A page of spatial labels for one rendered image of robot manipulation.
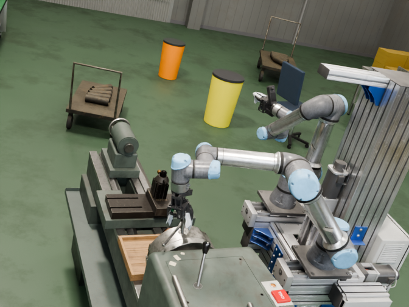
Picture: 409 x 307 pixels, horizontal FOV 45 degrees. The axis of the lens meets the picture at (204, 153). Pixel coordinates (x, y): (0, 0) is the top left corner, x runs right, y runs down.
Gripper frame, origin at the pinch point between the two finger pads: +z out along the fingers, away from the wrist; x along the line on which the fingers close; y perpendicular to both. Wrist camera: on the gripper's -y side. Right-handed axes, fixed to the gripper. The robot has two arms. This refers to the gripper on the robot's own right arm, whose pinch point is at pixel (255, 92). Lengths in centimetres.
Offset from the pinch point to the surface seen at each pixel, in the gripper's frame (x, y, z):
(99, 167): -81, 61, 48
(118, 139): -72, 37, 39
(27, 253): -124, 142, 78
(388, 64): 735, 213, 364
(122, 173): -72, 59, 32
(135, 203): -86, 50, -9
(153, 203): -80, 47, -17
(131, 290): -113, 62, -55
